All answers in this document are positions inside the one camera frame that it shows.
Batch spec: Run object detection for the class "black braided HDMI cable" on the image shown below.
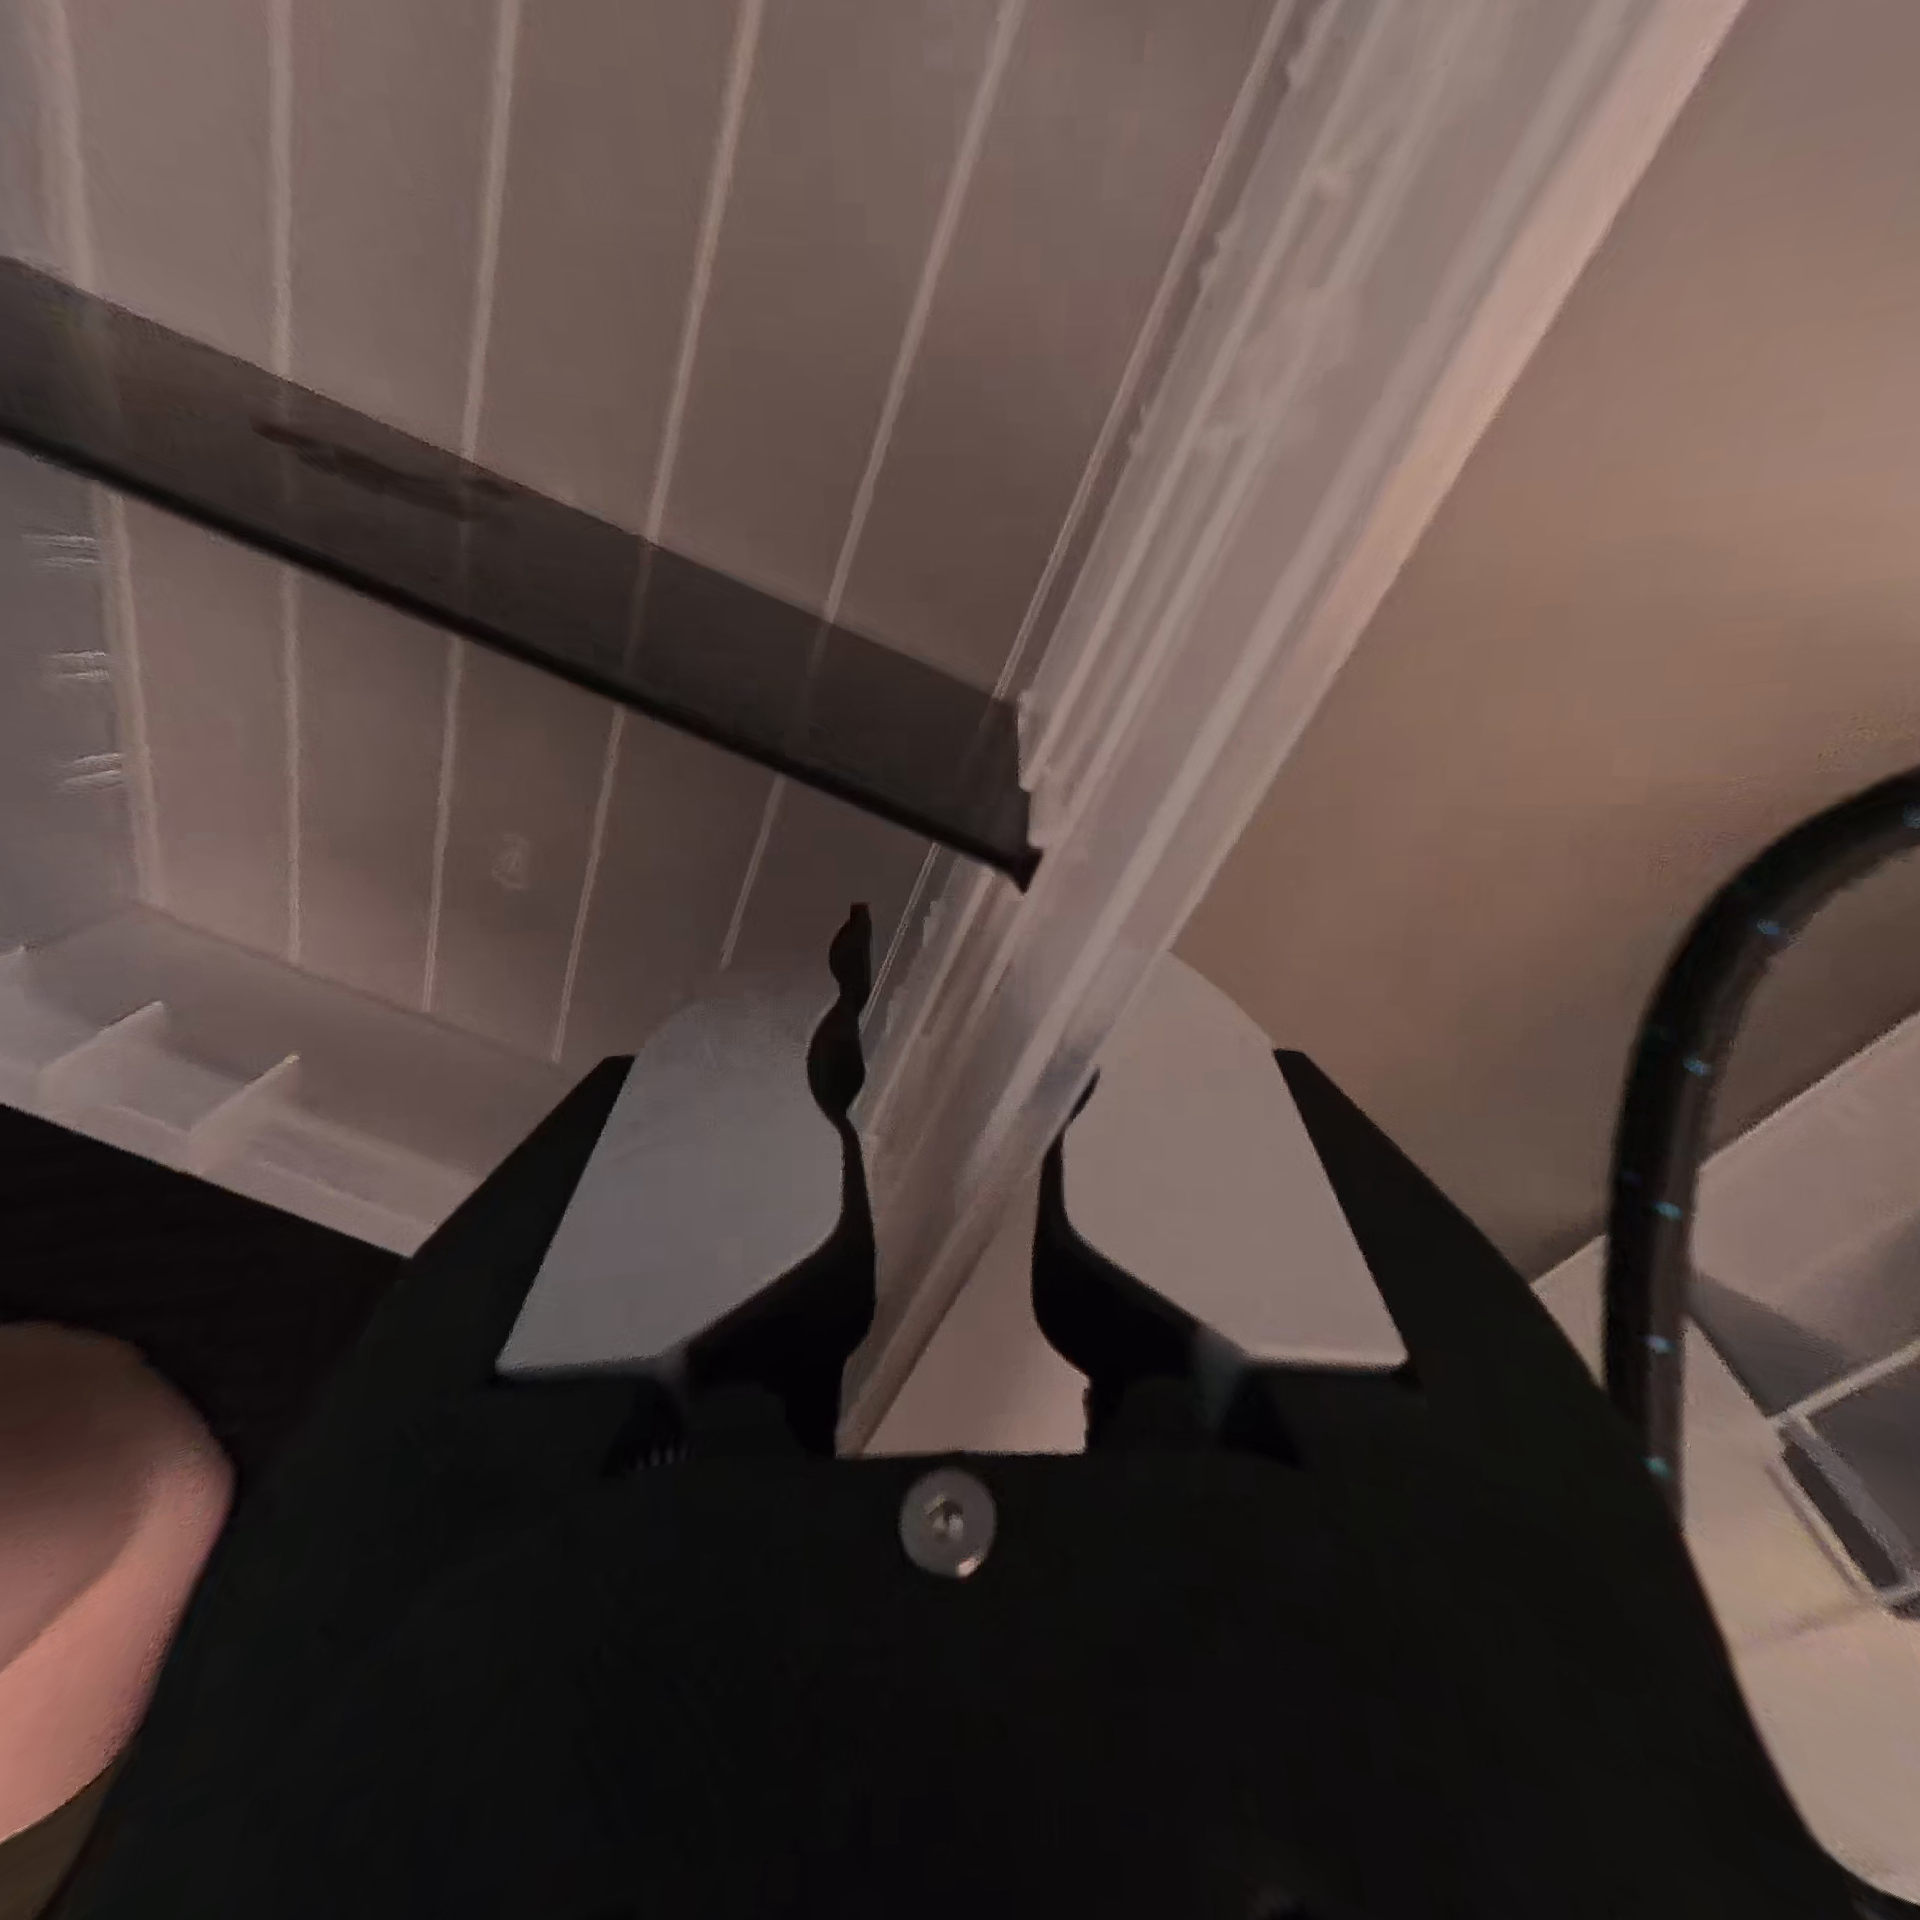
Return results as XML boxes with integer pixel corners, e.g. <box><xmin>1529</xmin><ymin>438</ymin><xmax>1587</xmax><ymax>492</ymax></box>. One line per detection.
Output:
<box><xmin>1602</xmin><ymin>767</ymin><xmax>1920</xmax><ymax>1490</ymax></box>

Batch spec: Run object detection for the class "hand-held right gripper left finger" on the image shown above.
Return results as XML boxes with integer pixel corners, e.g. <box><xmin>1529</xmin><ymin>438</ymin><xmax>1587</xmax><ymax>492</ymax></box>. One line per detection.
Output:
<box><xmin>495</xmin><ymin>904</ymin><xmax>878</xmax><ymax>1453</ymax></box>

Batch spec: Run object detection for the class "clear plastic storage bin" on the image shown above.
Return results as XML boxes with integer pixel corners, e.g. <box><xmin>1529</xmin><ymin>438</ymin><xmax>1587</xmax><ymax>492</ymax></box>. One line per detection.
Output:
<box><xmin>0</xmin><ymin>0</ymin><xmax>1749</xmax><ymax>1456</ymax></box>

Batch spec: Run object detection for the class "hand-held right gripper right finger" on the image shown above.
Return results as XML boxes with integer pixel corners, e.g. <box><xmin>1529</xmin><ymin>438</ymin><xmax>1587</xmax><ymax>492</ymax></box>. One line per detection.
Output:
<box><xmin>1031</xmin><ymin>957</ymin><xmax>1416</xmax><ymax>1425</ymax></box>

